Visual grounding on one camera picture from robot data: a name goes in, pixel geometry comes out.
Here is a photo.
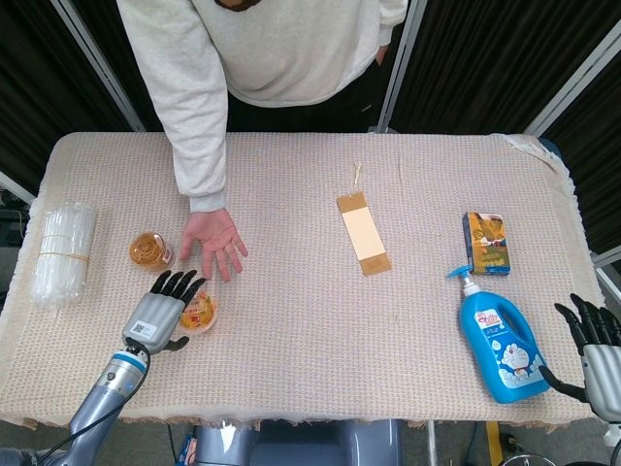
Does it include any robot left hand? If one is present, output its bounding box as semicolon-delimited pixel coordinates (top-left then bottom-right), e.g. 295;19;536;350
120;269;208;355

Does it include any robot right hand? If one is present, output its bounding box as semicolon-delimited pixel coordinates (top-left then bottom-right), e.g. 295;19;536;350
538;292;621;423

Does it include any person's right hand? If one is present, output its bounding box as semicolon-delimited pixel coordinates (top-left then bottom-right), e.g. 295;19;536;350
179;207;249;283

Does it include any orange fruit jelly cup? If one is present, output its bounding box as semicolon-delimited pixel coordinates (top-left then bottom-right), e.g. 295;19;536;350
178;289;219;334

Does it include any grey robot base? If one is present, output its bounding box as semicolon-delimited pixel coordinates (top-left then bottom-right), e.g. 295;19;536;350
191;419;404;466

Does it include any person's grey sleeved right forearm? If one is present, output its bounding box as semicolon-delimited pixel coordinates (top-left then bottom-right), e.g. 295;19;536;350
115;0;229;214

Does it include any clear jar of rubber bands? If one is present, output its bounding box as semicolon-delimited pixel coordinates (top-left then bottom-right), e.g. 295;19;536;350
128;231;175;273

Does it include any person's torso in grey sweatshirt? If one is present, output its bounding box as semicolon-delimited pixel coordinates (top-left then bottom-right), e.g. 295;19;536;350
193;0;409;132

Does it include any person in white sweater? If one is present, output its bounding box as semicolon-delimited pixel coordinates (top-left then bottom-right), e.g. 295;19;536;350
0;0;621;253

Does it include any blue pump detergent bottle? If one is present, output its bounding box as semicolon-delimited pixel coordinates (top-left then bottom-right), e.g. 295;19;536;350
445;264;552;404

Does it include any stack of clear plastic cups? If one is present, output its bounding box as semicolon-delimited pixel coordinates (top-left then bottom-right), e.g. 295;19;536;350
29;204;98;308

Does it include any beige woven tablecloth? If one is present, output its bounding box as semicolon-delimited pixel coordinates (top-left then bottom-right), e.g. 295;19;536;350
0;131;605;431

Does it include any brown and cream paper bookmark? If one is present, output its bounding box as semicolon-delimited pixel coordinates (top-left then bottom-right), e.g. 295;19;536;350
335;163;392;279

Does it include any blue and yellow carton box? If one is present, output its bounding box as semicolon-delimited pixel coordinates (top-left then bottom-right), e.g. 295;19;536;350
461;211;514;277

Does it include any grey metal frame post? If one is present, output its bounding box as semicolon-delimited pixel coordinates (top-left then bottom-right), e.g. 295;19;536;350
376;0;428;133
50;0;147;133
523;23;621;137

